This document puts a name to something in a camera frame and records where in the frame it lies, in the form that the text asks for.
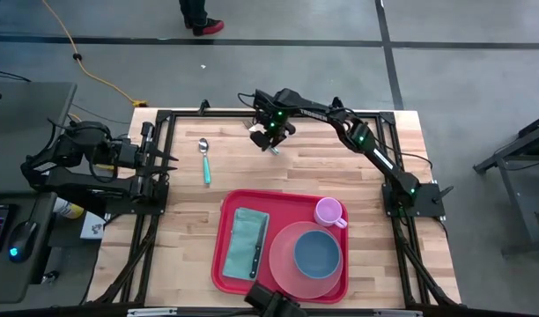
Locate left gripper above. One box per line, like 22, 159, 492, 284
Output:
119, 122, 180, 199

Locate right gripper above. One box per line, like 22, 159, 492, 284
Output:
251, 87, 299, 153

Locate fork with patterned teal handle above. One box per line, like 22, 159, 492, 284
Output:
242, 118, 281, 156

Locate spoon with teal handle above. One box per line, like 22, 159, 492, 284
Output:
197, 137, 212, 186

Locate red plastic tray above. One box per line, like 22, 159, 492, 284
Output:
210, 188, 351, 306

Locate pink mug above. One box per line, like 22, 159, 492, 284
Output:
312, 195, 350, 230

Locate teal cloth napkin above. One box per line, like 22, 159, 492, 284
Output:
220, 206, 271, 283

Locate blue bowl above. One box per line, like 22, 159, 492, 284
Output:
292, 228, 343, 281

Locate pink round plate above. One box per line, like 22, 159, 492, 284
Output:
267, 220, 345, 300

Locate black-handled table knife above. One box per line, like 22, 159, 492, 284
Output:
248, 217, 270, 280

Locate white cardboard box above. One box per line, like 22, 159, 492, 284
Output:
78, 210, 107, 241

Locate yellow and white bottle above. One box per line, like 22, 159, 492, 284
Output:
53, 196, 85, 220

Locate person's red shoes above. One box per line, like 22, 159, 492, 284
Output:
178, 0, 225, 37

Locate grey side desk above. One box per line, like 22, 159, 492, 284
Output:
0, 81, 78, 305

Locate black computer mouse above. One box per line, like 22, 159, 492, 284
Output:
7, 218, 40, 264

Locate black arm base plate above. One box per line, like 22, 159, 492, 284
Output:
104, 193, 169, 217
381, 182, 454, 219

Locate yellow extension cable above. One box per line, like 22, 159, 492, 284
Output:
41, 0, 148, 109

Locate black aluminium rig frame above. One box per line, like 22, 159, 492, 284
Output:
85, 97, 463, 309

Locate silver metal bracket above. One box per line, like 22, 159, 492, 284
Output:
127, 307, 178, 317
373, 309, 423, 317

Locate black camera on mount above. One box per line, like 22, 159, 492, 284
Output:
244, 281, 308, 317

